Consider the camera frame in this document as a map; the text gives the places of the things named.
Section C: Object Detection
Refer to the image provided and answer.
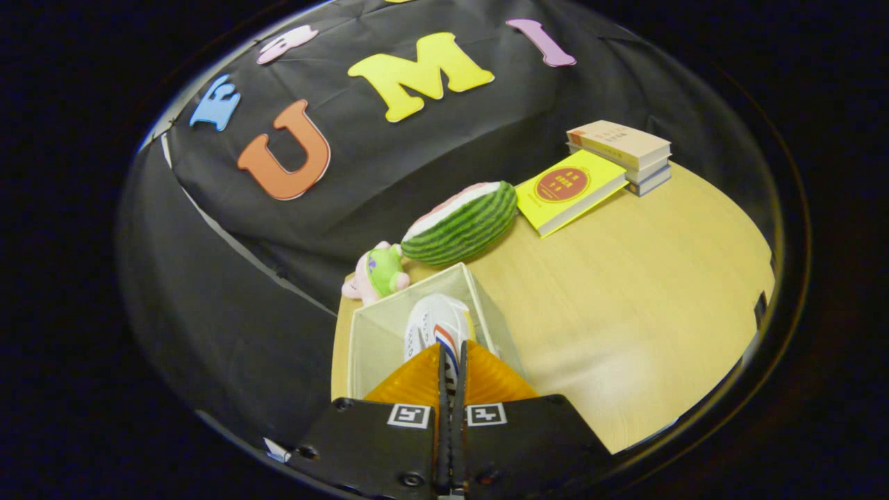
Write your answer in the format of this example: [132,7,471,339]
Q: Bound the yellow book with red circle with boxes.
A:
[515,149,629,238]

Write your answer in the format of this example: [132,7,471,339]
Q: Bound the cream fabric storage box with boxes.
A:
[346,262,525,401]

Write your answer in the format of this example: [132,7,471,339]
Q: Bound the tan cover book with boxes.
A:
[566,120,672,171]

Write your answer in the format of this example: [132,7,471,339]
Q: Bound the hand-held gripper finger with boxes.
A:
[450,340,615,499]
[287,340,451,500]

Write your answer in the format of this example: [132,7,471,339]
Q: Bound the black backdrop cloth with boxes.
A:
[115,0,772,445]

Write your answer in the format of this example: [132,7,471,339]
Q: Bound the white cover book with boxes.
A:
[568,142,671,185]

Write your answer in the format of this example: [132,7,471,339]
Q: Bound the pink and green plush toy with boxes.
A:
[341,241,411,305]

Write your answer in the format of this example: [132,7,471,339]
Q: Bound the white canvas shoe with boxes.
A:
[404,293,477,390]

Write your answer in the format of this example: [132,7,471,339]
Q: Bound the watermelon slice plush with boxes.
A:
[401,181,519,267]

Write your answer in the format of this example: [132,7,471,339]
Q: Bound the grey-blue cover book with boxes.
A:
[625,165,673,197]

